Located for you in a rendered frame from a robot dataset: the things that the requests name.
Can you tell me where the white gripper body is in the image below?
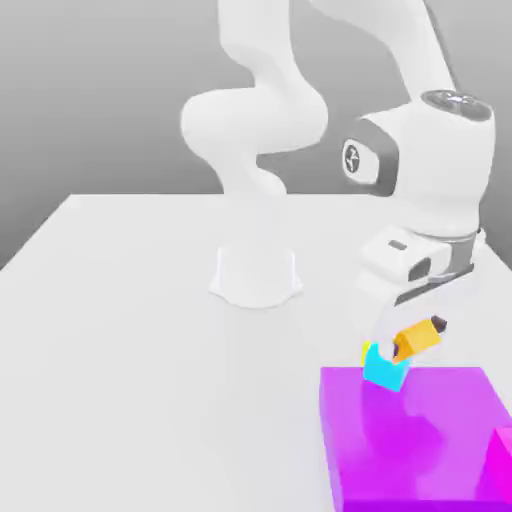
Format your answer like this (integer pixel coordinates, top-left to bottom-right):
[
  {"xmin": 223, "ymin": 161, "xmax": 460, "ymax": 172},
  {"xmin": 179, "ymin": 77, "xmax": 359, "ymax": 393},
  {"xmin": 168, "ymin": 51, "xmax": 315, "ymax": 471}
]
[{"xmin": 371, "ymin": 263, "xmax": 477, "ymax": 341}]

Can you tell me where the small orange cube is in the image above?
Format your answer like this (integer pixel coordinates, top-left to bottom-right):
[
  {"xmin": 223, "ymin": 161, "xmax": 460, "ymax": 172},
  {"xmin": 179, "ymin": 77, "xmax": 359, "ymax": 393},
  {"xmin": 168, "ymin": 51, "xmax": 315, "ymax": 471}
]
[{"xmin": 393, "ymin": 318, "xmax": 443, "ymax": 365}]

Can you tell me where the small cyan cube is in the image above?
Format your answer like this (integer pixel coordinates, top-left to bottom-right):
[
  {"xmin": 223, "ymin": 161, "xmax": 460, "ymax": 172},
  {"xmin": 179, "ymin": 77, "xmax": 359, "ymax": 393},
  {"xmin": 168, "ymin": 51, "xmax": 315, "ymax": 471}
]
[{"xmin": 361, "ymin": 342, "xmax": 412, "ymax": 393}]

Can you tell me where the small magenta cube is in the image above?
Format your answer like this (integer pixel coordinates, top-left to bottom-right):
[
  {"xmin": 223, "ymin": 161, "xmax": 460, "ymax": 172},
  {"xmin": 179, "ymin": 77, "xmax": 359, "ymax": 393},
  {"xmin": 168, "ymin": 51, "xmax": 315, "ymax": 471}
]
[{"xmin": 478, "ymin": 426, "xmax": 512, "ymax": 506}]

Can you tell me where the large purple box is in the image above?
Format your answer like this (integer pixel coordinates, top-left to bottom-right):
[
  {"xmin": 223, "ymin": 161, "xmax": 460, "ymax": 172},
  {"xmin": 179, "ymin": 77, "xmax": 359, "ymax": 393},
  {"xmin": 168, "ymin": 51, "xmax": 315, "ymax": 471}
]
[{"xmin": 319, "ymin": 366, "xmax": 512, "ymax": 512}]

